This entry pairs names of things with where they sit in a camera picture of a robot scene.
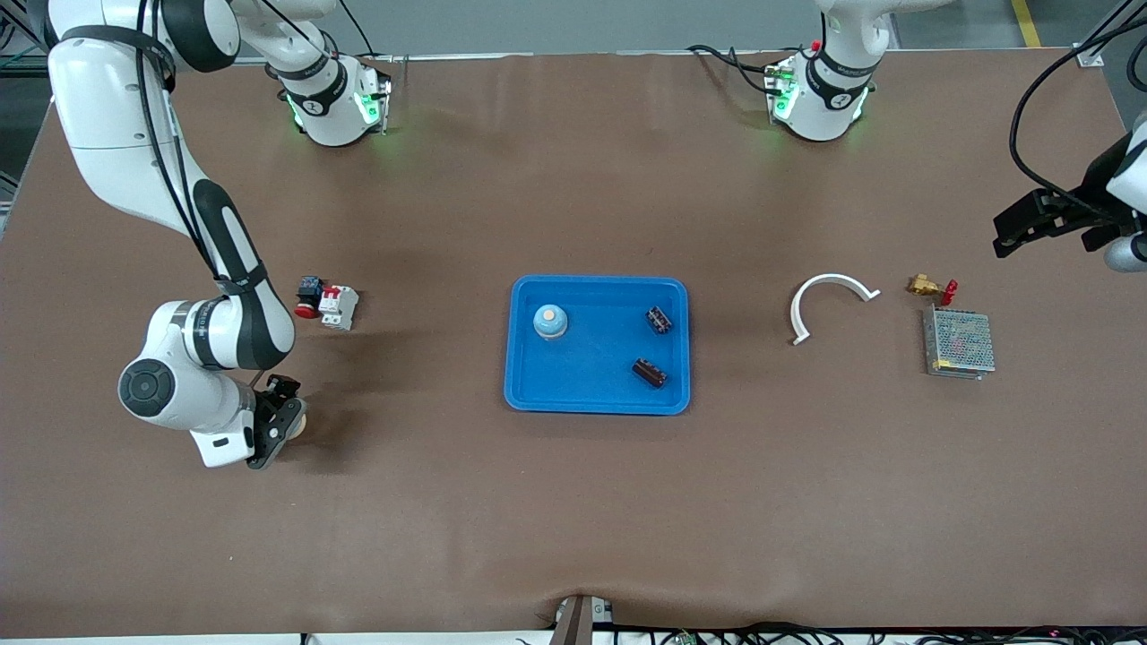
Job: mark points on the aluminium frame with bracket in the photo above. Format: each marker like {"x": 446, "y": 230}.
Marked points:
{"x": 27, "y": 27}
{"x": 1089, "y": 54}

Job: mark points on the white circuit breaker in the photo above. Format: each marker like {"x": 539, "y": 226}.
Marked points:
{"x": 339, "y": 306}

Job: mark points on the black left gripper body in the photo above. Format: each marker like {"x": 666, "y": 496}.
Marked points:
{"x": 1088, "y": 205}

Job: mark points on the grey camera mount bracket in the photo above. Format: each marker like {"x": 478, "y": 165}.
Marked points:
{"x": 573, "y": 623}

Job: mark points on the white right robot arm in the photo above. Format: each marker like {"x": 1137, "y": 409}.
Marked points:
{"x": 107, "y": 116}

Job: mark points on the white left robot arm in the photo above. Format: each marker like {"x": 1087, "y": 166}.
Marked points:
{"x": 820, "y": 112}

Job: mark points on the long brown electrolytic capacitor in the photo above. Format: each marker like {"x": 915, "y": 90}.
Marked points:
{"x": 650, "y": 373}

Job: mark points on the short brown electrolytic capacitor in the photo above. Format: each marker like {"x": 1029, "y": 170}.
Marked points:
{"x": 659, "y": 320}

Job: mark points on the perforated metal power supply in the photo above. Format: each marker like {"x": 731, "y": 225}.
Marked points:
{"x": 961, "y": 340}

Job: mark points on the blue plastic tray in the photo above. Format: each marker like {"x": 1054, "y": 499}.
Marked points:
{"x": 591, "y": 376}

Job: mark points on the white curved plastic strip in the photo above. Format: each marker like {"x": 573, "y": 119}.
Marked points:
{"x": 838, "y": 278}

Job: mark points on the red emergency stop button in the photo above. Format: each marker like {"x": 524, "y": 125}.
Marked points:
{"x": 311, "y": 288}

